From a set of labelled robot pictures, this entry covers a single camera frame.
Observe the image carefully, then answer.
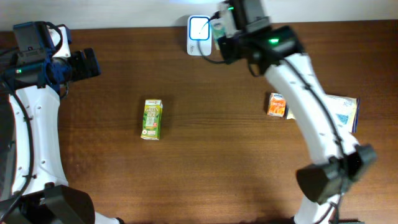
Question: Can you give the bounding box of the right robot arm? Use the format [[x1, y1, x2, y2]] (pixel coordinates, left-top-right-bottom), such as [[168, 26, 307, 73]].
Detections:
[[218, 1, 377, 223]]

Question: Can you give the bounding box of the teal tissue pack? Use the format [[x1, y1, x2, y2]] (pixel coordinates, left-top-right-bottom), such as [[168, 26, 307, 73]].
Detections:
[[210, 18, 225, 50]]

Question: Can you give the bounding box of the orange tissue pack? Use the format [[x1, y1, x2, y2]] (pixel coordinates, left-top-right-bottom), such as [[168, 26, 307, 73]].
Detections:
[[267, 93, 286, 117]]

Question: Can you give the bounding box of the green tea carton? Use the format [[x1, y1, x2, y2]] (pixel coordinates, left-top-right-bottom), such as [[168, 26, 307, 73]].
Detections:
[[141, 99, 163, 140]]

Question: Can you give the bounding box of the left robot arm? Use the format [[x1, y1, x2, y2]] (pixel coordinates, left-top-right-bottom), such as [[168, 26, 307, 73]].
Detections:
[[1, 21, 121, 223]]

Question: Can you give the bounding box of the white barcode scanner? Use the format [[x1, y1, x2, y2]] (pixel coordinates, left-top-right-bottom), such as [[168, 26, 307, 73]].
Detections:
[[187, 15, 212, 56]]

